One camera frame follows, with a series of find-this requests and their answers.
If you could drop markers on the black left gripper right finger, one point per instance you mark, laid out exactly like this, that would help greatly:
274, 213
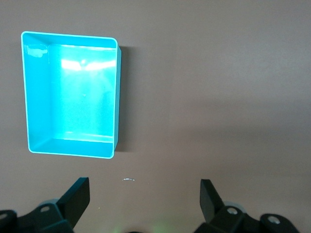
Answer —
209, 201

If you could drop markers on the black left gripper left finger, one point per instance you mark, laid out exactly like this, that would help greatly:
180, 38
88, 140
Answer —
73, 201

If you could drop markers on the small silvery scrap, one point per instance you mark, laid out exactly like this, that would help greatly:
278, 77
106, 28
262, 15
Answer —
128, 179

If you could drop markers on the teal plastic bin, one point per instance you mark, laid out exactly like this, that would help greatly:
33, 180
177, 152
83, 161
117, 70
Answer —
80, 97

